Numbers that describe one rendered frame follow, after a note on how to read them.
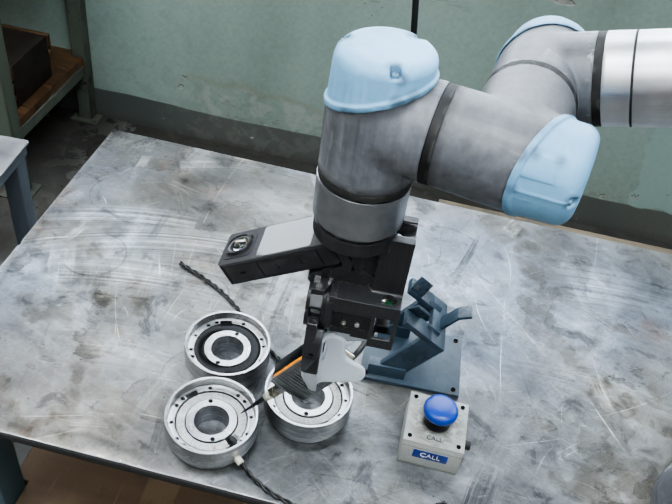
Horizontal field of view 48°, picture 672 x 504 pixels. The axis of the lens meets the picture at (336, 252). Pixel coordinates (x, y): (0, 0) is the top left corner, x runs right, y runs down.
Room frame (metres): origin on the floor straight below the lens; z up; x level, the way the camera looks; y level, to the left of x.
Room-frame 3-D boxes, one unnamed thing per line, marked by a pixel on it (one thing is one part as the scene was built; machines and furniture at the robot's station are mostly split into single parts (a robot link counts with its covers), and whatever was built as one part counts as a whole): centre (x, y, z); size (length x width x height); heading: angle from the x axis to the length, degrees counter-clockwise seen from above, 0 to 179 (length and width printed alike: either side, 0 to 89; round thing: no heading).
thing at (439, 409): (0.54, -0.15, 0.85); 0.04 x 0.04 x 0.05
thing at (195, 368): (0.61, 0.11, 0.82); 0.10 x 0.10 x 0.04
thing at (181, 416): (0.50, 0.11, 0.82); 0.08 x 0.08 x 0.02
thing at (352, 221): (0.49, -0.01, 1.19); 0.08 x 0.08 x 0.05
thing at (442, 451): (0.54, -0.15, 0.82); 0.08 x 0.07 x 0.05; 84
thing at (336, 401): (0.56, 0.01, 0.82); 0.08 x 0.08 x 0.02
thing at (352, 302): (0.48, -0.02, 1.11); 0.09 x 0.08 x 0.12; 87
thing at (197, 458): (0.50, 0.11, 0.82); 0.10 x 0.10 x 0.04
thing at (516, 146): (0.47, -0.11, 1.26); 0.11 x 0.11 x 0.08; 74
